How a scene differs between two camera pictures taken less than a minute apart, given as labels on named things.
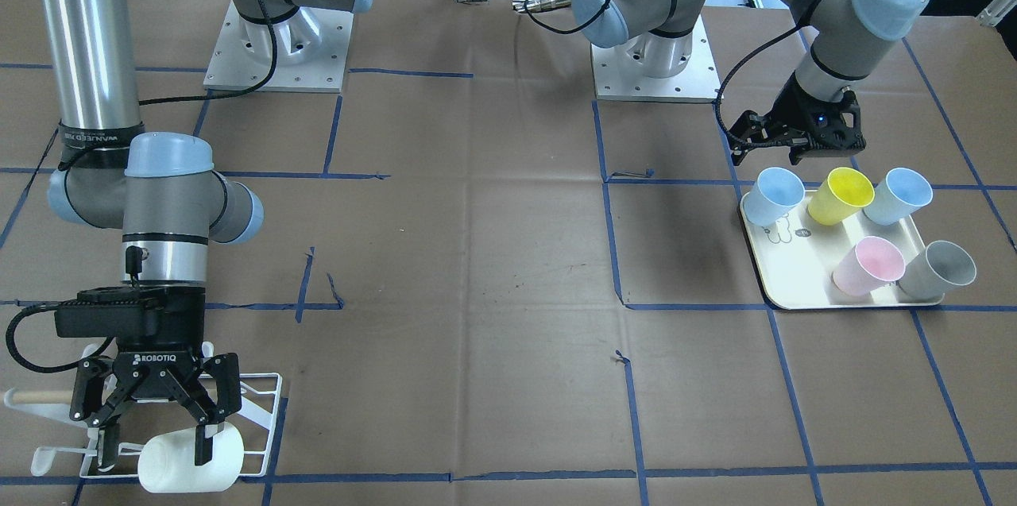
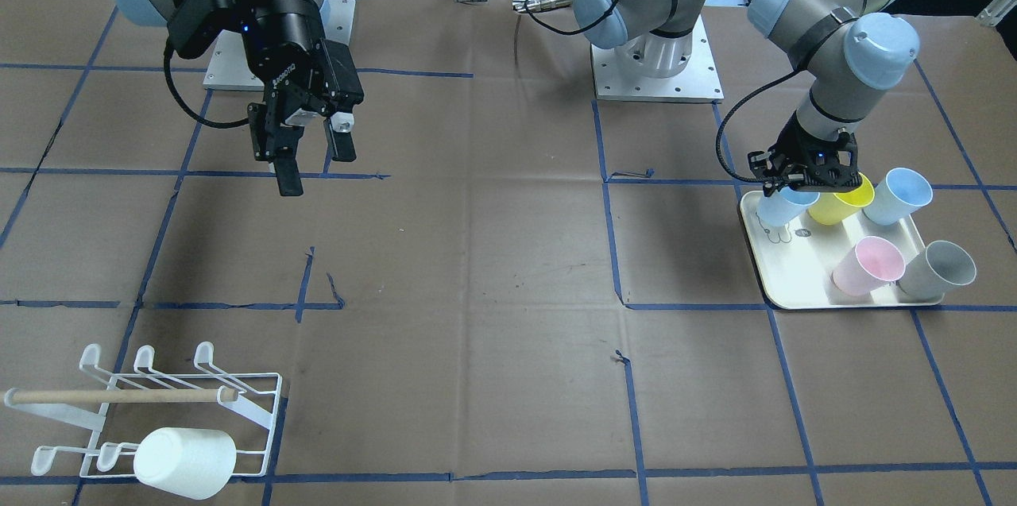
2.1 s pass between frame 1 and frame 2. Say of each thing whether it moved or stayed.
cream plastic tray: stayed
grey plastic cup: stayed
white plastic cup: stayed
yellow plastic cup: stayed
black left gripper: moved
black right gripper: moved
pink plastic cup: stayed
